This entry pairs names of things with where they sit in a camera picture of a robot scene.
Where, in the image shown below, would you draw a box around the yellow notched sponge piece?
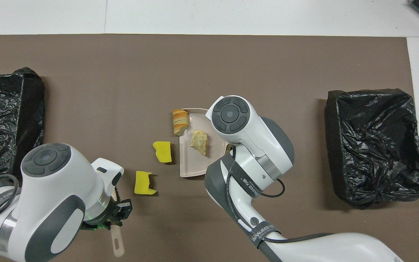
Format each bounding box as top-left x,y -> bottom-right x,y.
134,171 -> 157,196

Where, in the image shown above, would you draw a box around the pale bread chunk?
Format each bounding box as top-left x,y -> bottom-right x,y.
190,130 -> 208,156

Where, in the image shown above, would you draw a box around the beige hand brush black bristles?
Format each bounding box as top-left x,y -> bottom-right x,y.
110,189 -> 125,257

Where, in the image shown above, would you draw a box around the thick yellow green sponge chunk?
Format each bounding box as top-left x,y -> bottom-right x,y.
153,141 -> 173,164

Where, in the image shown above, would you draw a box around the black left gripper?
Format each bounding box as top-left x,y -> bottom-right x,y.
84,199 -> 133,231

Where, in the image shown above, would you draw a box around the black right arm gripper cable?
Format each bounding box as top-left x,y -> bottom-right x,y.
228,146 -> 332,242

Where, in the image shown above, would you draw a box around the black bag lined bin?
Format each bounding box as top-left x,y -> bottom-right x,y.
0,67 -> 45,182
324,88 -> 419,210

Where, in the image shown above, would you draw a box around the beige plastic dustpan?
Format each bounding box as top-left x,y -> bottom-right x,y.
179,108 -> 232,178

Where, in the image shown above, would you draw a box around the brown table mat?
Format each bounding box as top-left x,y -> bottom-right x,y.
0,34 -> 419,262

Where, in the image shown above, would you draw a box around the striped croissant piece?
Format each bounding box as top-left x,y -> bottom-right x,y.
172,109 -> 189,137

